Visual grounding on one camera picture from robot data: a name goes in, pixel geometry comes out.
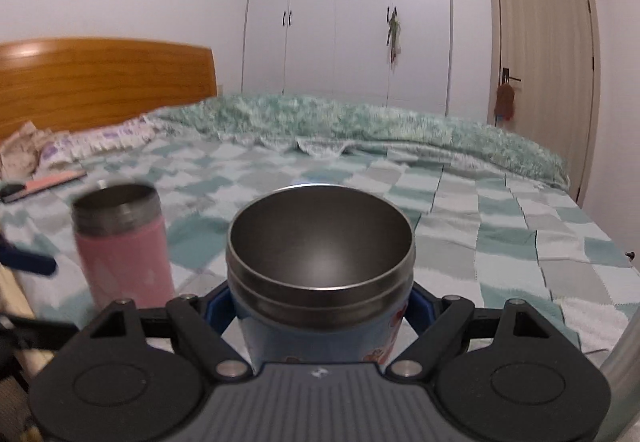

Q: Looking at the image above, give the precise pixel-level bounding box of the wooden bed frame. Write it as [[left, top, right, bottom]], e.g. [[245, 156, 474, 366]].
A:
[[0, 265, 55, 442]]

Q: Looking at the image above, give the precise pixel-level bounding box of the wooden headboard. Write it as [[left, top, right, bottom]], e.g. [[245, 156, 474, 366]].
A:
[[0, 37, 219, 140]]

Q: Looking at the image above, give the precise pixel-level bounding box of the green fluffy blanket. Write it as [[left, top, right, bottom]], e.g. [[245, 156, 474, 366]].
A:
[[144, 92, 571, 189]]

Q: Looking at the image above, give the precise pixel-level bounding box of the green checked bed sheet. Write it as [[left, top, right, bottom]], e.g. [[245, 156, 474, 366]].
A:
[[0, 138, 637, 359]]

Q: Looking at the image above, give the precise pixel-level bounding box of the black flat device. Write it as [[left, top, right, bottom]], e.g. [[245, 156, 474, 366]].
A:
[[0, 183, 28, 204]]

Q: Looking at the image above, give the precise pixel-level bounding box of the blue steel-lined cup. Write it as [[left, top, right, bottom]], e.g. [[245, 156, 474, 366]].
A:
[[225, 183, 417, 373]]

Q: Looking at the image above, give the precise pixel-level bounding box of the white wardrobe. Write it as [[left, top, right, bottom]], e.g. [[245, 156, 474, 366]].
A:
[[241, 0, 454, 117]]

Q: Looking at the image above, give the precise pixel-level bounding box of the purple floral pillow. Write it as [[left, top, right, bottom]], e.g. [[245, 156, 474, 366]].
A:
[[39, 116, 157, 169]]

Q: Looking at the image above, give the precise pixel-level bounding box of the beige wooden door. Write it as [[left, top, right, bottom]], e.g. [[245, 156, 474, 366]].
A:
[[486, 0, 600, 209]]

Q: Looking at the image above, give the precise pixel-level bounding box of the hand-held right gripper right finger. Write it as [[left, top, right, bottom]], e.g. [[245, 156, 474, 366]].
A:
[[382, 282, 567, 380]]

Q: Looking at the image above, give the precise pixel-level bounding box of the green hanging ornament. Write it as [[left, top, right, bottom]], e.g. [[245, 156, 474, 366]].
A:
[[385, 7, 404, 69]]

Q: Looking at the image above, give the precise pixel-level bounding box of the beige patterned cloth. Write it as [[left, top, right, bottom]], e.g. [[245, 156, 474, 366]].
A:
[[0, 119, 46, 179]]

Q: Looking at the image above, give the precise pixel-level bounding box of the pink flat case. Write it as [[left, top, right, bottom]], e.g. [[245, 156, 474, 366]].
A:
[[22, 171, 88, 195]]

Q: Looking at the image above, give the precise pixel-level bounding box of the pink steel-lined cup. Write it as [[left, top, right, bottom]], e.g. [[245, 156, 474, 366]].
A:
[[71, 179, 176, 310]]

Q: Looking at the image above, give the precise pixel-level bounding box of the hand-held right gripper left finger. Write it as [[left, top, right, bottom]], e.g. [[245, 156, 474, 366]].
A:
[[75, 283, 253, 382]]

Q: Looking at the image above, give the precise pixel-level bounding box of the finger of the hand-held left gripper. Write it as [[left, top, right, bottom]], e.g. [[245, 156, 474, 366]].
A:
[[0, 233, 57, 277], [0, 313, 82, 351]]

